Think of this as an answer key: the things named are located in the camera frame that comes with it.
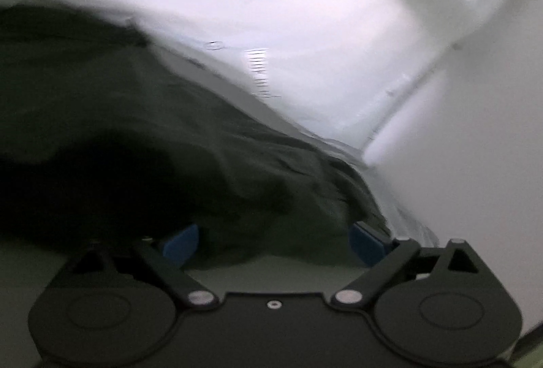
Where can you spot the white translucent storage bag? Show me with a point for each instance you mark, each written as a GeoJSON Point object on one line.
{"type": "Point", "coordinates": [441, 100]}

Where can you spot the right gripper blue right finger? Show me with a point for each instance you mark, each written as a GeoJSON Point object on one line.
{"type": "Point", "coordinates": [368, 244]}

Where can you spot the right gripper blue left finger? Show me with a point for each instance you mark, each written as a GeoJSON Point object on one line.
{"type": "Point", "coordinates": [180, 248]}

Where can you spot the black zip-up jacket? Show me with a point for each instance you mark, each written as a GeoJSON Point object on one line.
{"type": "Point", "coordinates": [102, 143]}

